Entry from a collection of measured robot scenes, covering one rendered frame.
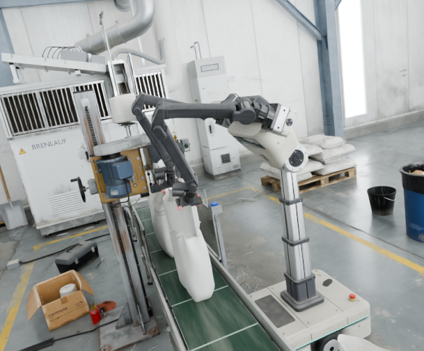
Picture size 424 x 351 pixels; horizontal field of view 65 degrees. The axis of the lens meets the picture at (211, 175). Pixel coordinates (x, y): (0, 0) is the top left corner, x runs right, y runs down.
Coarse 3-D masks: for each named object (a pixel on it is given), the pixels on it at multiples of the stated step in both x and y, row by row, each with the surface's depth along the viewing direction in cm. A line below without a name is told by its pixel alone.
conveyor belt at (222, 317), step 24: (144, 216) 379; (168, 264) 261; (168, 288) 228; (216, 288) 218; (192, 312) 199; (216, 312) 195; (240, 312) 192; (192, 336) 179; (216, 336) 176; (240, 336) 173; (264, 336) 170
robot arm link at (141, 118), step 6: (138, 108) 184; (138, 114) 186; (144, 114) 189; (138, 120) 190; (144, 120) 191; (144, 126) 192; (150, 126) 193; (150, 132) 195; (150, 138) 196; (156, 138) 197; (156, 144) 198; (162, 150) 201; (162, 156) 202; (168, 156) 202
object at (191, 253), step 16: (176, 208) 197; (192, 208) 198; (176, 224) 201; (192, 224) 193; (176, 240) 209; (192, 240) 198; (176, 256) 214; (192, 256) 197; (208, 256) 203; (192, 272) 200; (208, 272) 203; (192, 288) 203; (208, 288) 205
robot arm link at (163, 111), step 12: (156, 108) 142; (168, 108) 138; (180, 108) 139; (192, 108) 140; (204, 108) 140; (216, 108) 141; (228, 108) 141; (156, 120) 140; (240, 120) 142; (252, 120) 143
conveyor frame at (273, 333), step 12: (144, 252) 279; (216, 264) 247; (228, 276) 223; (156, 288) 248; (240, 288) 207; (240, 300) 203; (252, 300) 194; (168, 312) 196; (252, 312) 194; (168, 324) 206; (264, 324) 180; (276, 336) 167; (180, 348) 167; (288, 348) 156
